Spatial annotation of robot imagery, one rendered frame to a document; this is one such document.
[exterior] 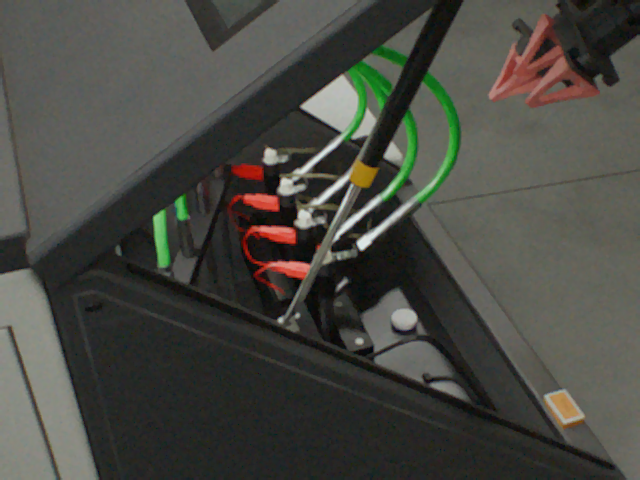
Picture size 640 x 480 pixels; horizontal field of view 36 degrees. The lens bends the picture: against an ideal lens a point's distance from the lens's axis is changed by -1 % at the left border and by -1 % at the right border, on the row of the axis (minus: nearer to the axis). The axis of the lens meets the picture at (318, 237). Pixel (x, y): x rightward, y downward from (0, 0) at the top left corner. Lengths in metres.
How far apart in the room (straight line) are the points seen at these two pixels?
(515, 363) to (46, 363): 0.74
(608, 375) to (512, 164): 0.99
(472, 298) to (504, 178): 1.92
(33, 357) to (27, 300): 0.06
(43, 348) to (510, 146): 2.85
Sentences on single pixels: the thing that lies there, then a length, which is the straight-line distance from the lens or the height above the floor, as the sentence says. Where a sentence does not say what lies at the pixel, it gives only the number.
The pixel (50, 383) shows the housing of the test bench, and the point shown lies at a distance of 0.79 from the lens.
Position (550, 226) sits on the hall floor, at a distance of 3.14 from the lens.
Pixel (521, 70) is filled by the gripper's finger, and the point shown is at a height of 1.33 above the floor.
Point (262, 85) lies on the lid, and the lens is 0.65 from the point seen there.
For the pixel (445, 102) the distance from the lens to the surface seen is 1.18.
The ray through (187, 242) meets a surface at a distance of 1.27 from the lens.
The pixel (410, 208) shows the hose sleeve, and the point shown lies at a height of 1.16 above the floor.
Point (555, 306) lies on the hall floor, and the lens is 2.86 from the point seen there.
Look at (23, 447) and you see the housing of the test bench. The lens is 0.84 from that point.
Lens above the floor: 1.91
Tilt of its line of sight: 39 degrees down
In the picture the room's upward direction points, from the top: 3 degrees counter-clockwise
